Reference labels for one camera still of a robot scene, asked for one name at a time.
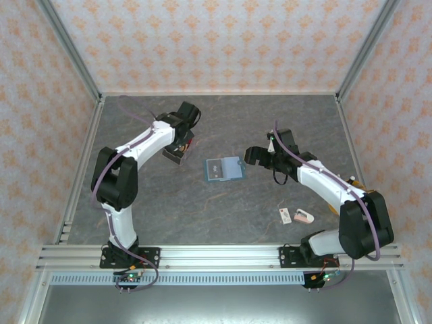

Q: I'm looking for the teal card holder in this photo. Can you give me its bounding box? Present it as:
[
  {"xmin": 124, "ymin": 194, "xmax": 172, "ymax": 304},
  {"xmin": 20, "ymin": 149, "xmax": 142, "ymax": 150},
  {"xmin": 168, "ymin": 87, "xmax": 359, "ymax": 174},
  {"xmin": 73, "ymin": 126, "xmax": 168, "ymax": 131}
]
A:
[{"xmin": 202, "ymin": 155, "xmax": 246, "ymax": 185}]

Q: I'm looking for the silver card with black stripe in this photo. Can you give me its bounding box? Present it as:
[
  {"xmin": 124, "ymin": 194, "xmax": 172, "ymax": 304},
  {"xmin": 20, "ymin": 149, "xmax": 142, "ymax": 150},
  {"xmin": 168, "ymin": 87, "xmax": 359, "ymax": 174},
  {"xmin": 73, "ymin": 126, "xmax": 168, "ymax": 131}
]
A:
[{"xmin": 206, "ymin": 159, "xmax": 225, "ymax": 180}]

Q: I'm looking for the pink stapler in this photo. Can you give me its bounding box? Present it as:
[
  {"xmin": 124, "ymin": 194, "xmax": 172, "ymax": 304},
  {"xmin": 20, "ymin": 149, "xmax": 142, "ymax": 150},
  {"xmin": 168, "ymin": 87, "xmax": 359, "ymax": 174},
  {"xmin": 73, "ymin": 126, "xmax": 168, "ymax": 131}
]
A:
[{"xmin": 292, "ymin": 208, "xmax": 315, "ymax": 225}]

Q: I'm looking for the yellow pen cup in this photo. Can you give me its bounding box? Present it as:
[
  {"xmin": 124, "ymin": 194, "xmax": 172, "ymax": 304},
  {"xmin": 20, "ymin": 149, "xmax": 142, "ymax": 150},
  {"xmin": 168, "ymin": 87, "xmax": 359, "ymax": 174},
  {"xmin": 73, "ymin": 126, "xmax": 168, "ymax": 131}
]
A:
[{"xmin": 329, "ymin": 175, "xmax": 369, "ymax": 215}]

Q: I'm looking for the grey metal shelf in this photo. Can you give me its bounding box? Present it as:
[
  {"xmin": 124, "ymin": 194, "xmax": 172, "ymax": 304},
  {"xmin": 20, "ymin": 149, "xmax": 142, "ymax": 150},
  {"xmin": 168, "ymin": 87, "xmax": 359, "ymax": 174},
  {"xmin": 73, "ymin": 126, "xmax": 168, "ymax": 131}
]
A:
[{"xmin": 35, "ymin": 285, "xmax": 404, "ymax": 324}]

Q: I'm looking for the aluminium table edge rail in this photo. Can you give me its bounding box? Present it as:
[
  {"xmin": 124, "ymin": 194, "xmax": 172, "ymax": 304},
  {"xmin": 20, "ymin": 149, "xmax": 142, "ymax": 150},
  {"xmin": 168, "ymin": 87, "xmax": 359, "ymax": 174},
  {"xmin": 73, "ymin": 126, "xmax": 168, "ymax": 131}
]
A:
[
  {"xmin": 53, "ymin": 96, "xmax": 106, "ymax": 244},
  {"xmin": 333, "ymin": 95, "xmax": 385, "ymax": 244}
]

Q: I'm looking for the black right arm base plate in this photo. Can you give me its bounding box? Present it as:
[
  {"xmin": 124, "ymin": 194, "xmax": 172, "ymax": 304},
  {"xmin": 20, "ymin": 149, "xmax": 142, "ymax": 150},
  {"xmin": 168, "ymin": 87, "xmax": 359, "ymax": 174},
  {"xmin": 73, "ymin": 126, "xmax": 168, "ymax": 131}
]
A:
[{"xmin": 279, "ymin": 246, "xmax": 338, "ymax": 269}]

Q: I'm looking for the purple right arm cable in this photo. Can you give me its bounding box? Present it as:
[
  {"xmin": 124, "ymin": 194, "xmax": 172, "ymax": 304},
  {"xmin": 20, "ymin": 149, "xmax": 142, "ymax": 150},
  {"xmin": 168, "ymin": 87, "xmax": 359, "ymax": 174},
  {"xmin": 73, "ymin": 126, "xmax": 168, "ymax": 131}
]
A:
[{"xmin": 275, "ymin": 119, "xmax": 384, "ymax": 292}]

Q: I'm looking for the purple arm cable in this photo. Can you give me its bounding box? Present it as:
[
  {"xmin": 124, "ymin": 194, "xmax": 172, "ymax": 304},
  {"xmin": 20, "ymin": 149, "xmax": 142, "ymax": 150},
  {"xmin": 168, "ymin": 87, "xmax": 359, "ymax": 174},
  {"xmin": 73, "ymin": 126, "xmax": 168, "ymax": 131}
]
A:
[
  {"xmin": 90, "ymin": 95, "xmax": 159, "ymax": 294},
  {"xmin": 275, "ymin": 119, "xmax": 384, "ymax": 292}
]

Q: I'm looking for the aluminium mounting rail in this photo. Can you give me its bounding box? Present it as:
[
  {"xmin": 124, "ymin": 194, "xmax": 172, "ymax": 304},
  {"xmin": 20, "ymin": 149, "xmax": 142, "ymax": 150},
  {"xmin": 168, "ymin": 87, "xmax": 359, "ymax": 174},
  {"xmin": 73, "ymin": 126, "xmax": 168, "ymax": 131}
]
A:
[{"xmin": 34, "ymin": 244, "xmax": 406, "ymax": 271}]

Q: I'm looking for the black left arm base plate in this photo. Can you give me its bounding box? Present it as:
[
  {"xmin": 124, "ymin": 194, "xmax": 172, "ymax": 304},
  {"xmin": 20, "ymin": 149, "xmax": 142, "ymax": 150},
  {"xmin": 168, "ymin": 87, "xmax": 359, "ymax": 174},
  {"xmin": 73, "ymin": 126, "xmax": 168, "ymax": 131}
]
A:
[{"xmin": 99, "ymin": 247, "xmax": 161, "ymax": 269}]

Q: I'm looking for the slotted grey cable duct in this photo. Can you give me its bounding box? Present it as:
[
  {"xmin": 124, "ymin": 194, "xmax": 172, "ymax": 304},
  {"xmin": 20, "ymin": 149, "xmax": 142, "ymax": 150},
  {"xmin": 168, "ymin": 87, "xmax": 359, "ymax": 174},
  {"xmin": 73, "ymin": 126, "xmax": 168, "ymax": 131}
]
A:
[{"xmin": 50, "ymin": 272, "xmax": 306, "ymax": 287}]

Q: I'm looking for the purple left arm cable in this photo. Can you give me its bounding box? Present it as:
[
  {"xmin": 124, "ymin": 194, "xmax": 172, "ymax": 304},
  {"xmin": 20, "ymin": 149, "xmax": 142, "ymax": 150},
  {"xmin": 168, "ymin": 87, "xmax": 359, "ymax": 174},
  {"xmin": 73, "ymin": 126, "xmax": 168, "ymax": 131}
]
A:
[{"xmin": 90, "ymin": 95, "xmax": 159, "ymax": 294}]

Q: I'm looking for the aluminium frame post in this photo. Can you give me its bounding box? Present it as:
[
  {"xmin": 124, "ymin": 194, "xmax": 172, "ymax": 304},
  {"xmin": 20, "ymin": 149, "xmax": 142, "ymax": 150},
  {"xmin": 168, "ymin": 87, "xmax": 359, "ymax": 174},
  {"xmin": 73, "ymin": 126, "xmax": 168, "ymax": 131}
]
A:
[
  {"xmin": 35, "ymin": 0, "xmax": 104, "ymax": 102},
  {"xmin": 386, "ymin": 269, "xmax": 418, "ymax": 324},
  {"xmin": 335, "ymin": 0, "xmax": 402, "ymax": 102},
  {"xmin": 16, "ymin": 269, "xmax": 51, "ymax": 324}
]

